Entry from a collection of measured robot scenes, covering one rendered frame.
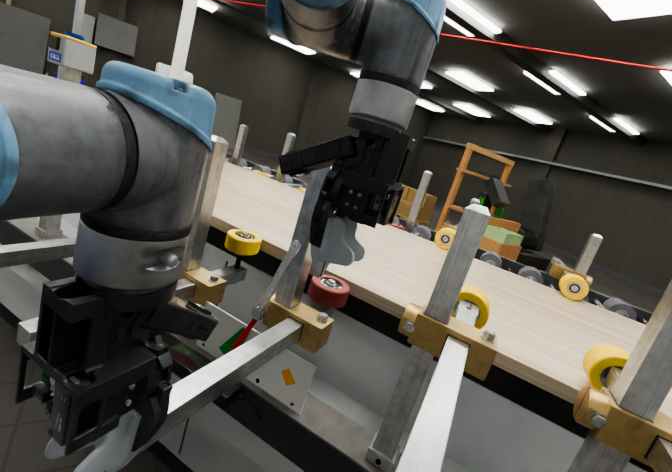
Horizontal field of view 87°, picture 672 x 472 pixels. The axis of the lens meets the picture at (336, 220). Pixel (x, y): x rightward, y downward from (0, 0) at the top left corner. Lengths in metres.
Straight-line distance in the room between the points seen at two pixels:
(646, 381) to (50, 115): 0.61
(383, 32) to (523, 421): 0.73
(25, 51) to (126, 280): 11.11
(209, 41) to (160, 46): 1.31
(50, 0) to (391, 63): 11.45
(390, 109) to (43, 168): 0.32
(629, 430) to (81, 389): 0.57
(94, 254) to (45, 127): 0.11
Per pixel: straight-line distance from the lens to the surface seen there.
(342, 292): 0.69
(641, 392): 0.60
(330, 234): 0.45
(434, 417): 0.39
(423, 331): 0.56
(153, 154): 0.25
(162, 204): 0.27
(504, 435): 0.88
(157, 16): 11.72
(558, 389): 0.78
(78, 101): 0.23
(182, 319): 0.37
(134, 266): 0.29
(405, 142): 0.42
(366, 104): 0.42
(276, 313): 0.67
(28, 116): 0.21
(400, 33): 0.43
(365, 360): 0.88
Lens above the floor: 1.17
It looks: 12 degrees down
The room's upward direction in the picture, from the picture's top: 17 degrees clockwise
